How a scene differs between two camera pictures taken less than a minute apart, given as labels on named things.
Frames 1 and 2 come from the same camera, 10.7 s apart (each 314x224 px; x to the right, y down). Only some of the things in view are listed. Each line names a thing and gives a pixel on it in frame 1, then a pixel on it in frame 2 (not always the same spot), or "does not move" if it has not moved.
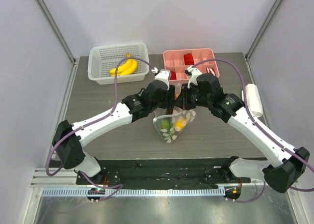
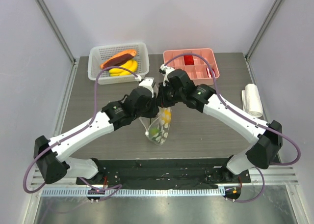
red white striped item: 210,70 does not move
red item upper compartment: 188,59 does not move
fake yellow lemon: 180,125 → 167,116
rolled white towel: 253,99 does not move
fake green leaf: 165,125 → 154,130
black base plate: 163,173 does not move
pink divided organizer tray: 177,61 does not move
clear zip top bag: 171,125 → 157,128
